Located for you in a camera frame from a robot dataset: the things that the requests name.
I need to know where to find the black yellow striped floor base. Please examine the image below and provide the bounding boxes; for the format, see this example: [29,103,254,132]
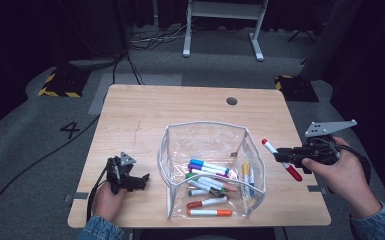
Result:
[274,74,320,103]
[37,66,91,99]

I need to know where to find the grey tape piece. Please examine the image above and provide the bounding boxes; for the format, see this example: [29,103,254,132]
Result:
[307,185,329,195]
[64,191,90,204]

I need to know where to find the orange marker pen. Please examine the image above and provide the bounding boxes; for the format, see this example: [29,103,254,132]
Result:
[186,208,234,218]

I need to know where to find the light blue marker pen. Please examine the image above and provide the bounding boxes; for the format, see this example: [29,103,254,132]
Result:
[189,159,230,175]

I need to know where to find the person's right hand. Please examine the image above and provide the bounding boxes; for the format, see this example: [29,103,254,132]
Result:
[301,136,383,219]

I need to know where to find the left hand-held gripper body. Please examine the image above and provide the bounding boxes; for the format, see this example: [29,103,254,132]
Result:
[107,151,140,194]

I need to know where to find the long black floor cable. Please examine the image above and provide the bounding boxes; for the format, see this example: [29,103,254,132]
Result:
[0,113,102,238]

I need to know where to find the dark blue marker pen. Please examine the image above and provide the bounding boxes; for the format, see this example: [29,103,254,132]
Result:
[249,168,257,198]

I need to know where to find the purple marker pen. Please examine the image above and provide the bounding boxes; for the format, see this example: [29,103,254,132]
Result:
[188,163,230,178]

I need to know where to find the bundle of floor cables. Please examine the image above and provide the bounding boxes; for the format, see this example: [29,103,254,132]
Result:
[129,19,198,51]

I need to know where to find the black tripod legs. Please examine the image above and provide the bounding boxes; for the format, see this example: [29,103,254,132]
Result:
[286,29,318,44]

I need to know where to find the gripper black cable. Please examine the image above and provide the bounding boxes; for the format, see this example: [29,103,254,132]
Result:
[328,143,372,194]
[86,166,114,220]

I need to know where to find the brown-red marker pen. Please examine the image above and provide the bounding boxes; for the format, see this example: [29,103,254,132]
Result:
[186,196,229,210]

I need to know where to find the grey hanging cover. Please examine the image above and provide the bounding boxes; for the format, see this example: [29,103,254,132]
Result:
[299,0,363,81]

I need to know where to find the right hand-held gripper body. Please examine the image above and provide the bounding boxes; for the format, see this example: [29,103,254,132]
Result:
[299,119,358,166]

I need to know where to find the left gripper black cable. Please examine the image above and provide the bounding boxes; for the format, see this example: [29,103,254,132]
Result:
[86,166,114,220]

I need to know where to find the red marker pen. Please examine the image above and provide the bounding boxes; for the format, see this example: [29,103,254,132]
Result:
[261,138,304,183]

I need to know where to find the grey flat stand foot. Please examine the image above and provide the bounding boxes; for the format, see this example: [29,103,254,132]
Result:
[68,57,123,72]

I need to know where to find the light green marker pen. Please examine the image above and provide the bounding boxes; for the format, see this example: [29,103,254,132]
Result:
[185,172,229,193]

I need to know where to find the yellow marker pen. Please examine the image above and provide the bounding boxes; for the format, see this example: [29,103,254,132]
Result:
[242,162,250,190]

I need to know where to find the person's left hand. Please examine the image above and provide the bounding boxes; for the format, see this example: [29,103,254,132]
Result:
[91,181,128,222]

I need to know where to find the clear plastic bag white trim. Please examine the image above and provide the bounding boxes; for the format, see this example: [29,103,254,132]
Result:
[156,120,267,221]

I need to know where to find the black cables by stand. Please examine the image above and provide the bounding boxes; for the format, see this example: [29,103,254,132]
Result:
[111,49,144,86]

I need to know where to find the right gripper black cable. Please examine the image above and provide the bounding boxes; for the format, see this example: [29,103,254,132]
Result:
[328,143,372,194]

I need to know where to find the black marker pen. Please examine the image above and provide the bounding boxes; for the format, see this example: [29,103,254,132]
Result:
[188,179,226,197]

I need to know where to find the dark green marker pen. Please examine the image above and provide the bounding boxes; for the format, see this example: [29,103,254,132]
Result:
[187,189,212,197]

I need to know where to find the peach marker pen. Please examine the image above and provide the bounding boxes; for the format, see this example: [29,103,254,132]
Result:
[209,179,240,194]

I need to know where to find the white metal stand frame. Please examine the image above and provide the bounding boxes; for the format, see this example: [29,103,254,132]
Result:
[182,0,270,63]

